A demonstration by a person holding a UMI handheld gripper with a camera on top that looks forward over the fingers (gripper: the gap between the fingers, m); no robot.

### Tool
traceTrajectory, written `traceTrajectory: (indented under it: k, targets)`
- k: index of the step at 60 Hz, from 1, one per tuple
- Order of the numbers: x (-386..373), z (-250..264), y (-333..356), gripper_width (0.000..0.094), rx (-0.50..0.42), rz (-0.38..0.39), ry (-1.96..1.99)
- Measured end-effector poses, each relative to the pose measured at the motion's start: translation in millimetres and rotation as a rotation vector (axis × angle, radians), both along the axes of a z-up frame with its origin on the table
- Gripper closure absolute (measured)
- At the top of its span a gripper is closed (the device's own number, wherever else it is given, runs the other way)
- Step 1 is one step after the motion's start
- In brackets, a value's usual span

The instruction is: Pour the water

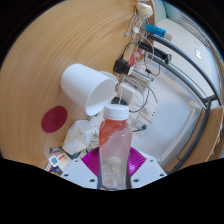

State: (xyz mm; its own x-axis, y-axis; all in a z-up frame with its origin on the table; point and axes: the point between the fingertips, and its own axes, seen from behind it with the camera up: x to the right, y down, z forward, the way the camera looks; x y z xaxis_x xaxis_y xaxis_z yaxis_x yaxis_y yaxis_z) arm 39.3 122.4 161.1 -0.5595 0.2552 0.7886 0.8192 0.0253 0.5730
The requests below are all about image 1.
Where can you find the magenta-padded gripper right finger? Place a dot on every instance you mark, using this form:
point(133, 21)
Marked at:
point(148, 172)

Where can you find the black cylindrical device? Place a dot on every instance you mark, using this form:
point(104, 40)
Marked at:
point(155, 51)

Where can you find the clear glass cup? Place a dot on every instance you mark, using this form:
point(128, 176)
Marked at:
point(140, 76)

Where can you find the white wall socket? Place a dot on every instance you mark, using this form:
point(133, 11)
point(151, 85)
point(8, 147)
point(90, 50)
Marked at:
point(149, 113)

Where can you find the grey metal desk frame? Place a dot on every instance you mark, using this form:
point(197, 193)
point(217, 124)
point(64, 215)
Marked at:
point(196, 86)

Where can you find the small white thermometer display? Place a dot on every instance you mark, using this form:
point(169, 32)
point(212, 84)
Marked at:
point(54, 161)

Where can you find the flat round red coaster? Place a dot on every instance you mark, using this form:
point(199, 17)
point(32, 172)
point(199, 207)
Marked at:
point(54, 119)

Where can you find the clear bottle with white cap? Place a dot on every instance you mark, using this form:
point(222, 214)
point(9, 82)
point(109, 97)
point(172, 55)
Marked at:
point(115, 146)

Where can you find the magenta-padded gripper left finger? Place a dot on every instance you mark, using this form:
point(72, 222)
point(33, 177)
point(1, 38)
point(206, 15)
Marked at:
point(78, 173)

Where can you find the white seashell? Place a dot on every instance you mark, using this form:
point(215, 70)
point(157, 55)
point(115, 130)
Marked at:
point(145, 9)

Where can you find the black charger block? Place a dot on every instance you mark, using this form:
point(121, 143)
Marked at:
point(121, 66)

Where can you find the blue and white packet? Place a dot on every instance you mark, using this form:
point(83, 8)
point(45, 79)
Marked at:
point(50, 168)

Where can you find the small blue bottle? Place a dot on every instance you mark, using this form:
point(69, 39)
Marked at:
point(155, 30)

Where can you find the white cup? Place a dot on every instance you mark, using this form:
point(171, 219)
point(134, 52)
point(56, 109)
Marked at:
point(80, 83)

